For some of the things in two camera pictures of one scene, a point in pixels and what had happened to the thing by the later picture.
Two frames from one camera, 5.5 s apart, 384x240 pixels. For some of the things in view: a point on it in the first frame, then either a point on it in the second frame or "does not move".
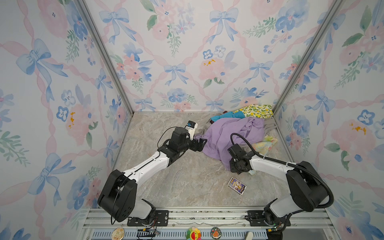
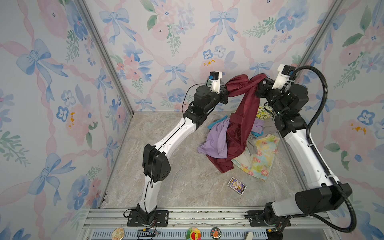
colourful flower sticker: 193,233 does not move
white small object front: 249,236 does not move
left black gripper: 200,145 -> 223,94
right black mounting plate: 256,218 does not move
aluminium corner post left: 82,6 does not move
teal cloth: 235,114 -> 209,126
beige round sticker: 118,233 does not move
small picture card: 237,186 does not move
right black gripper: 231,167 -> 264,91
